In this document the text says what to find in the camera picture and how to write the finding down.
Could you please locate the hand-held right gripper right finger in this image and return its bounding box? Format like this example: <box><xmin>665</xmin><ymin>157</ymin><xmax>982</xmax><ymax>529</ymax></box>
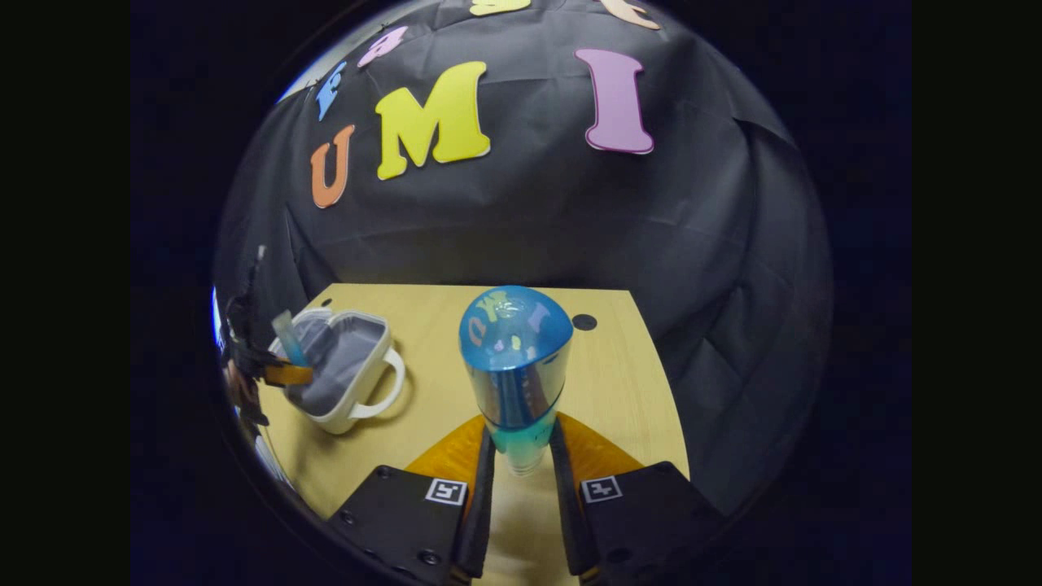
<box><xmin>549</xmin><ymin>412</ymin><xmax>727</xmax><ymax>586</ymax></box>

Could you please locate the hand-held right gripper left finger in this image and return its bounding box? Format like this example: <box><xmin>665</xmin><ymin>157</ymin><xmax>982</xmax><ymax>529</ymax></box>
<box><xmin>324</xmin><ymin>413</ymin><xmax>497</xmax><ymax>586</ymax></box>

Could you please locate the clear teal skincare tube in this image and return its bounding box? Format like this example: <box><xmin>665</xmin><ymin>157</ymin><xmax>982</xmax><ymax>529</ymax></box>
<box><xmin>272</xmin><ymin>309</ymin><xmax>309</xmax><ymax>369</ymax></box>

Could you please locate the small white suitcase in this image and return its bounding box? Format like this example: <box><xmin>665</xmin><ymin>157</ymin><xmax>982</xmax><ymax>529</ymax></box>
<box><xmin>267</xmin><ymin>307</ymin><xmax>406</xmax><ymax>435</ymax></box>

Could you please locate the blue skincare bottle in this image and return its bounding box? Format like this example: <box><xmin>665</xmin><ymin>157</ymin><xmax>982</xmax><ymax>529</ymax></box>
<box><xmin>458</xmin><ymin>285</ymin><xmax>575</xmax><ymax>478</ymax></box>

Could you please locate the black backdrop cloth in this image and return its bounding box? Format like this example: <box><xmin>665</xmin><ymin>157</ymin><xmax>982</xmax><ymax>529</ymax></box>
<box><xmin>213</xmin><ymin>0</ymin><xmax>835</xmax><ymax>518</ymax></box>

